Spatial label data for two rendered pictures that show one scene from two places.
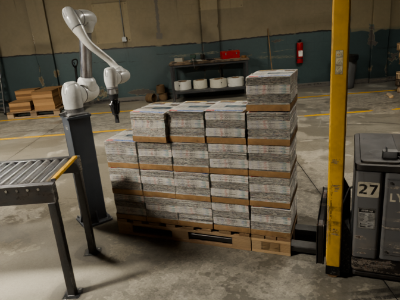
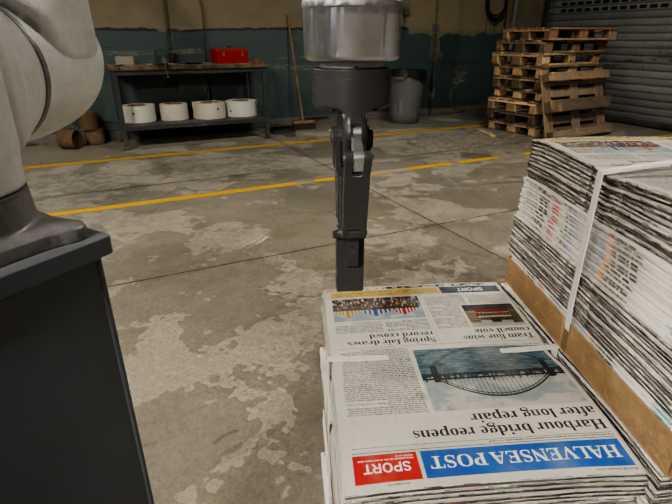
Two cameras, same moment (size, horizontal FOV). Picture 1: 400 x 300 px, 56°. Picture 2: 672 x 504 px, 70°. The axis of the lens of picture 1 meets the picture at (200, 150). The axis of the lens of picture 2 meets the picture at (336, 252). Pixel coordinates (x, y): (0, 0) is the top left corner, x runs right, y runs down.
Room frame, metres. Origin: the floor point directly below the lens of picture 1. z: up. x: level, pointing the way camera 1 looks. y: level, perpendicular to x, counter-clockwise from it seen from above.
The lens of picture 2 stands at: (2.64, 0.89, 1.19)
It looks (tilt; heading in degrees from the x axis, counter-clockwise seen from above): 24 degrees down; 333
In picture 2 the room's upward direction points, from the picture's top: straight up
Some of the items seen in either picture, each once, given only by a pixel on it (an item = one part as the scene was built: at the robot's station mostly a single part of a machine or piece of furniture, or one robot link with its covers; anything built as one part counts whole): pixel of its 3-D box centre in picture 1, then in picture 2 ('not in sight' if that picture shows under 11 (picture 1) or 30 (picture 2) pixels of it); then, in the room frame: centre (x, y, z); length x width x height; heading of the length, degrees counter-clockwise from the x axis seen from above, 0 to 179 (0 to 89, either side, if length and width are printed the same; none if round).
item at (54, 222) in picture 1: (63, 249); not in sight; (2.14, 0.92, 0.34); 0.06 x 0.06 x 0.68; 89
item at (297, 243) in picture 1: (249, 239); not in sight; (2.54, -0.32, 0.05); 1.05 x 0.10 x 0.04; 68
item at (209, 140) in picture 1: (233, 133); not in sight; (2.69, -0.26, 0.86); 0.38 x 0.29 x 0.04; 157
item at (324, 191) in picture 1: (322, 222); not in sight; (2.45, -0.85, 0.20); 0.62 x 0.05 x 0.30; 158
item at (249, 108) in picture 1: (273, 164); not in sight; (2.58, -0.53, 0.63); 0.38 x 0.29 x 0.97; 158
